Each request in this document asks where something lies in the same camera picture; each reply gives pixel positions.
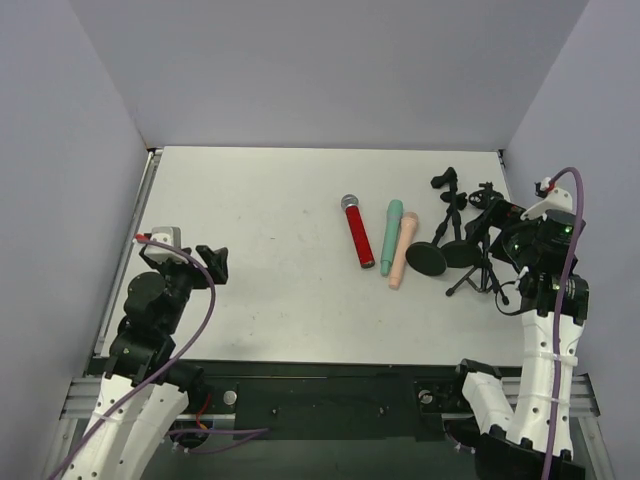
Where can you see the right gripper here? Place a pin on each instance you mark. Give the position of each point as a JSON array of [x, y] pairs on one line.
[[498, 226]]

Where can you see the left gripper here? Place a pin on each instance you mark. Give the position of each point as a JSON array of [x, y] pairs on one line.
[[187, 270]]

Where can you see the black tripod microphone stand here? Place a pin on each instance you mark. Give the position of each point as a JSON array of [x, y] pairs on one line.
[[481, 276]]

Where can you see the black round-base stand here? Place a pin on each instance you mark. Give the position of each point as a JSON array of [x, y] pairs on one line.
[[458, 253], [427, 258]]

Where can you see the red glitter microphone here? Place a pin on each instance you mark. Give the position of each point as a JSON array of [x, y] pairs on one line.
[[350, 206]]

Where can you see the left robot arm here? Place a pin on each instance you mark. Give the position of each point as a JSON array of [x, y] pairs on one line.
[[145, 384]]

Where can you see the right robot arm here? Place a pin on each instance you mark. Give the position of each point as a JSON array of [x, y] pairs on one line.
[[531, 438]]

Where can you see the black round-base stand front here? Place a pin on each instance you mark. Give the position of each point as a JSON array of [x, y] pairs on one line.
[[427, 258]]

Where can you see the peach toy microphone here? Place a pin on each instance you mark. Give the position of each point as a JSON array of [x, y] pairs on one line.
[[408, 227]]

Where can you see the mint green toy microphone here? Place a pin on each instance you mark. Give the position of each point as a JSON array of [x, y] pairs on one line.
[[394, 214]]

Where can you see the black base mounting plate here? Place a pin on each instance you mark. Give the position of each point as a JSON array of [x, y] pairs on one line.
[[316, 401]]

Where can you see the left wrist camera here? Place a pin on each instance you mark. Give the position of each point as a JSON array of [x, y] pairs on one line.
[[160, 246]]

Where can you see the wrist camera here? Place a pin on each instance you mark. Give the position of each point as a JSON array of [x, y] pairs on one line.
[[551, 197], [160, 246]]

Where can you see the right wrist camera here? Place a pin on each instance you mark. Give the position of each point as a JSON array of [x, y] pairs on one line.
[[551, 197]]

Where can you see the aluminium frame rail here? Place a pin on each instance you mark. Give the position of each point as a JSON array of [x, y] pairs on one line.
[[81, 398]]

